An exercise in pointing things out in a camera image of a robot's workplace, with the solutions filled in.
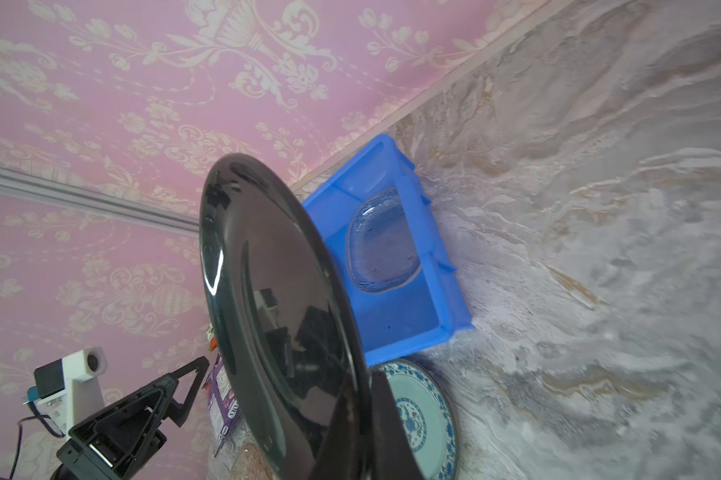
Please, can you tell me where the brown tinted glass plate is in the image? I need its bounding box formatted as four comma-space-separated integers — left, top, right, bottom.
230, 443, 276, 480

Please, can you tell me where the blue patterned ceramic plate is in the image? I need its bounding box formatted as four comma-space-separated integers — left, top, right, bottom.
375, 359, 459, 480

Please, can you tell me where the green snack packet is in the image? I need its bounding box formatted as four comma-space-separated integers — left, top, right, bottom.
206, 326, 218, 351

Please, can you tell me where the clear ribbed glass plate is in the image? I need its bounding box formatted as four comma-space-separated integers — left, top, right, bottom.
346, 188, 421, 294

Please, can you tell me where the black round plate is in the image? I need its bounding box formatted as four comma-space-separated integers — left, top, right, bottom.
200, 154, 370, 479

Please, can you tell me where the purple snack packet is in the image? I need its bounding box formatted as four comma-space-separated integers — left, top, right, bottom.
204, 355, 240, 456

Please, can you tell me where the blue plastic bin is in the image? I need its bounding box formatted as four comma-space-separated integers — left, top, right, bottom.
302, 134, 473, 366

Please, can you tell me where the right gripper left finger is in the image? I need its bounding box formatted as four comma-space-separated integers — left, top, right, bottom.
310, 395, 361, 480

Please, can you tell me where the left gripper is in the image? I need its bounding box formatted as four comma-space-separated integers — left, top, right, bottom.
52, 357, 210, 479

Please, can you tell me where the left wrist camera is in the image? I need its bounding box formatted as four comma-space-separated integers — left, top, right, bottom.
22, 347, 108, 439

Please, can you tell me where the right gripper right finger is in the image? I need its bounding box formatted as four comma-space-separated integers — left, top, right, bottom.
371, 369, 424, 480

